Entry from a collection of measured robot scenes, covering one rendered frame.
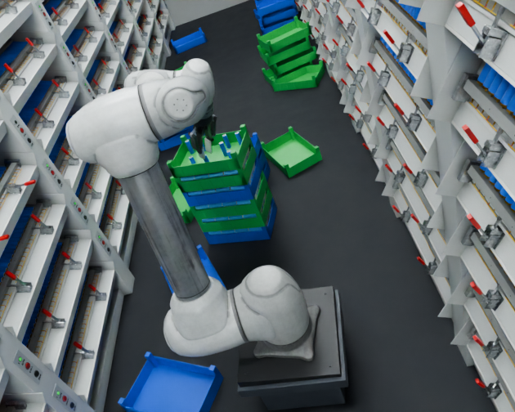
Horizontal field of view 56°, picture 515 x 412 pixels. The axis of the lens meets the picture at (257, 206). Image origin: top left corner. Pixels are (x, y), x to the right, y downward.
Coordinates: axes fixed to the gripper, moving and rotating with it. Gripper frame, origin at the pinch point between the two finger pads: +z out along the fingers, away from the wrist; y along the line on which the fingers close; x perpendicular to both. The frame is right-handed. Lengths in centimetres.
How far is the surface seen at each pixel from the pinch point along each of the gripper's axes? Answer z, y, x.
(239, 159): 1.2, 5.3, -13.1
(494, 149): -89, -23, -90
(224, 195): 19.7, -1.9, -11.1
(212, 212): 30.3, -6.2, -7.9
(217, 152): 11.8, 9.1, 1.9
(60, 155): 14, -34, 53
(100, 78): 43, 26, 106
